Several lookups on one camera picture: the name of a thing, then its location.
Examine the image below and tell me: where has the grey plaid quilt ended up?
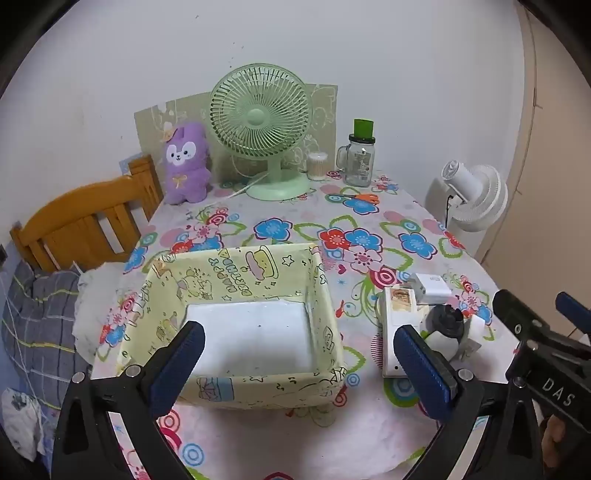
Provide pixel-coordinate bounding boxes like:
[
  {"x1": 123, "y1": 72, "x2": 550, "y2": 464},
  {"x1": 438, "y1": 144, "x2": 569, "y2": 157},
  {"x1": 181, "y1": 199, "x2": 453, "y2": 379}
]
[{"x1": 1, "y1": 261, "x2": 93, "y2": 407}]

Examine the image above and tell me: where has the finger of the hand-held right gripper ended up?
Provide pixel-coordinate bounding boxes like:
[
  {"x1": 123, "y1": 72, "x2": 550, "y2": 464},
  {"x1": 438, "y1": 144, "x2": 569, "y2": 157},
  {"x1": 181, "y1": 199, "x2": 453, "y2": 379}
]
[
  {"x1": 555, "y1": 291, "x2": 591, "y2": 340},
  {"x1": 492, "y1": 289, "x2": 551, "y2": 343}
]

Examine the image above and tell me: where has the white standing fan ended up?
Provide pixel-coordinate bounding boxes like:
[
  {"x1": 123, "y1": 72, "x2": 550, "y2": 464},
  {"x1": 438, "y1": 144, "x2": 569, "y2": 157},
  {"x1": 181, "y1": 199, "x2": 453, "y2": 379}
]
[{"x1": 424, "y1": 159, "x2": 509, "y2": 232}]

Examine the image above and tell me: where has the floral tablecloth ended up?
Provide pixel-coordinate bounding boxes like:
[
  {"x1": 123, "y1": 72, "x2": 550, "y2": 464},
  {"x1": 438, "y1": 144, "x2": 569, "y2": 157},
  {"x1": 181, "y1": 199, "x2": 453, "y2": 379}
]
[{"x1": 90, "y1": 171, "x2": 522, "y2": 480}]

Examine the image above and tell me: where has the light blue wall sticker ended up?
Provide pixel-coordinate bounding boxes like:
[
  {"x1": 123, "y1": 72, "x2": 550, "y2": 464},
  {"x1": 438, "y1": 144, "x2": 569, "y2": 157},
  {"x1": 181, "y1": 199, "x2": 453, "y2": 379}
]
[{"x1": 119, "y1": 154, "x2": 148, "y2": 175}]

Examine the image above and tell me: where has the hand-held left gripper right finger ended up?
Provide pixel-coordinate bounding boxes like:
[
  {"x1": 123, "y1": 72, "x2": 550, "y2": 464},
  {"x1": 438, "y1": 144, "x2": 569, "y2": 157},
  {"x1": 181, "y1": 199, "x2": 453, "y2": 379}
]
[{"x1": 392, "y1": 324, "x2": 544, "y2": 480}]

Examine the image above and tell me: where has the glass jar mug green lid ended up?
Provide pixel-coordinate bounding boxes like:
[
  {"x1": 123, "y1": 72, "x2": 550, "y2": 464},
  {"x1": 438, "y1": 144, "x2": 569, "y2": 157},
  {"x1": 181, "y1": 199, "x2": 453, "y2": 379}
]
[{"x1": 336, "y1": 119, "x2": 377, "y2": 188}]

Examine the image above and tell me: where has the white printed cloth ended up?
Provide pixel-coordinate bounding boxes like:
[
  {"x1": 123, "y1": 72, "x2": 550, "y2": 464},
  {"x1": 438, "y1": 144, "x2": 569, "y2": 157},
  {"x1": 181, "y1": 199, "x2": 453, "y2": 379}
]
[{"x1": 2, "y1": 388, "x2": 47, "y2": 462}]

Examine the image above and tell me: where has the purple plush toy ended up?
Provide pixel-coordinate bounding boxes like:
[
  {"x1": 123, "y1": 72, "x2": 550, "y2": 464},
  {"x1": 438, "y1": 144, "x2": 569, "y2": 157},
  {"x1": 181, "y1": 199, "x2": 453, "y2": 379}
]
[{"x1": 164, "y1": 121, "x2": 213, "y2": 205}]

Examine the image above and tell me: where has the white power strip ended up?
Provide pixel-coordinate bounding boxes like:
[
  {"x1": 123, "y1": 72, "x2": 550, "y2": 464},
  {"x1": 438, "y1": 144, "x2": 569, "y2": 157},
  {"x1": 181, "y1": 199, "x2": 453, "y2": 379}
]
[{"x1": 381, "y1": 287, "x2": 432, "y2": 378}]

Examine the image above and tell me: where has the white fan cable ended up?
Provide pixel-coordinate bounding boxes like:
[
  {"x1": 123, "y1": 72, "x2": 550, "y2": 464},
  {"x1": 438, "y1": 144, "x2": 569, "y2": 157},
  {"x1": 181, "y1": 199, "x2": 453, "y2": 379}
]
[{"x1": 226, "y1": 173, "x2": 271, "y2": 199}]

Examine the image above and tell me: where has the yellow printed box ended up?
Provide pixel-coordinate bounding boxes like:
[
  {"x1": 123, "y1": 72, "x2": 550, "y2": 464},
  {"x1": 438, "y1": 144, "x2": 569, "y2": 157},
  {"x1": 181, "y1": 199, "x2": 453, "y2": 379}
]
[{"x1": 115, "y1": 243, "x2": 347, "y2": 411}]

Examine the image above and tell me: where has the person's right hand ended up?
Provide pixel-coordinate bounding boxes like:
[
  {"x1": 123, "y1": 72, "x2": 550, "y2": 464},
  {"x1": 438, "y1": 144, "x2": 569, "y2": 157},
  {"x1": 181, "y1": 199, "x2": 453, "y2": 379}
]
[{"x1": 539, "y1": 413, "x2": 568, "y2": 462}]

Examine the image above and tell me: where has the wooden bed headboard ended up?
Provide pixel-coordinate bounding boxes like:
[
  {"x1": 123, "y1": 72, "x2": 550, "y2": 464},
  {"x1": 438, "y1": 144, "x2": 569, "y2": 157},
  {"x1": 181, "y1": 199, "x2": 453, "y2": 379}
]
[{"x1": 10, "y1": 154, "x2": 164, "y2": 273}]

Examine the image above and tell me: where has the beige door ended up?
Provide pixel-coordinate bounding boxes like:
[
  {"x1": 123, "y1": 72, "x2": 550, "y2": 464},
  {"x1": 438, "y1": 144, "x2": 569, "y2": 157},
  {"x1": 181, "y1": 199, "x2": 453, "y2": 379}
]
[{"x1": 475, "y1": 0, "x2": 591, "y2": 333}]

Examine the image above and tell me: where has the black plastic dish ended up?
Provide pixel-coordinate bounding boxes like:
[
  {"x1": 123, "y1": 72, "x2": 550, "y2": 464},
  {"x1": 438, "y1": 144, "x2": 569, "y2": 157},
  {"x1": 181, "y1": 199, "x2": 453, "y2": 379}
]
[{"x1": 427, "y1": 305, "x2": 465, "y2": 340}]

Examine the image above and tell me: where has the white charger block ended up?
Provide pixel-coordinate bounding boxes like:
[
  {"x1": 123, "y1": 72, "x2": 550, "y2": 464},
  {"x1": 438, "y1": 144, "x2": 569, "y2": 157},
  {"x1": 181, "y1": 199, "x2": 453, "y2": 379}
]
[{"x1": 409, "y1": 273, "x2": 452, "y2": 306}]

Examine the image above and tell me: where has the green desk fan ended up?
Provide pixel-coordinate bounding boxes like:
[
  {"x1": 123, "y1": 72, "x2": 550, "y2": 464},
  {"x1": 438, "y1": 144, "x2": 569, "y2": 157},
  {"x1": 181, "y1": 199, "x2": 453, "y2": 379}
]
[{"x1": 209, "y1": 65, "x2": 311, "y2": 201}]

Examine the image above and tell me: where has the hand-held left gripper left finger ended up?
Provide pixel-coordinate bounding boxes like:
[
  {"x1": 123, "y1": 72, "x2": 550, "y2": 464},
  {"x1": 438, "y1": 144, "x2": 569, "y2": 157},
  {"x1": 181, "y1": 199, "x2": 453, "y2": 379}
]
[{"x1": 52, "y1": 320, "x2": 206, "y2": 480}]

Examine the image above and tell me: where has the cotton swab jar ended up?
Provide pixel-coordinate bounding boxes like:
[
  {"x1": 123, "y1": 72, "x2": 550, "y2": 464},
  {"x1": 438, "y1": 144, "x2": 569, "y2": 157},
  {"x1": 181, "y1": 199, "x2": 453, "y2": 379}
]
[{"x1": 307, "y1": 151, "x2": 329, "y2": 182}]

